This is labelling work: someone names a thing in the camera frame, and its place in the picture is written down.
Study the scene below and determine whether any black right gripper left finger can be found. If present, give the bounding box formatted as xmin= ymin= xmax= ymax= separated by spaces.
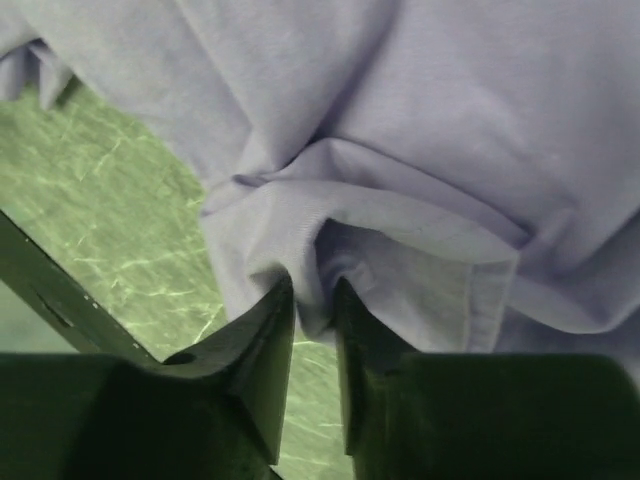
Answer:
xmin=1 ymin=279 xmax=294 ymax=479

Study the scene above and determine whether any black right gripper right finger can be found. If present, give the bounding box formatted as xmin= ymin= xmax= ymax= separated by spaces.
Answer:
xmin=333 ymin=280 xmax=639 ymax=479

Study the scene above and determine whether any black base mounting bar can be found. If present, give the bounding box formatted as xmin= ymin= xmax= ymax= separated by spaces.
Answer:
xmin=1 ymin=214 xmax=159 ymax=366

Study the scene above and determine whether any purple t-shirt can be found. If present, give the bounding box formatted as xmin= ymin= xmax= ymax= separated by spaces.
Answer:
xmin=1 ymin=1 xmax=639 ymax=352

